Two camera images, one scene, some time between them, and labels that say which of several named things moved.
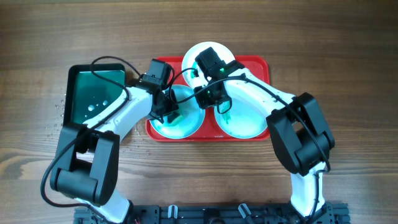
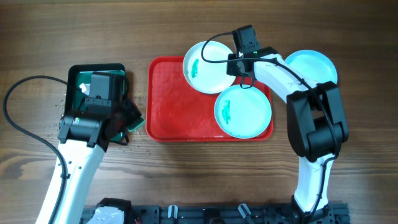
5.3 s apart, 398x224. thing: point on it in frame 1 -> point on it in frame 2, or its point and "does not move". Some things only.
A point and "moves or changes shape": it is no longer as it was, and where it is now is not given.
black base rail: [224, 214] does not move
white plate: [195, 77] does not move
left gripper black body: [168, 103] -> [127, 111]
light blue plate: [192, 116] -> [313, 64]
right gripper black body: [205, 99] -> [231, 69]
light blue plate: [246, 119] does not move
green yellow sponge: [176, 121] moves or changes shape
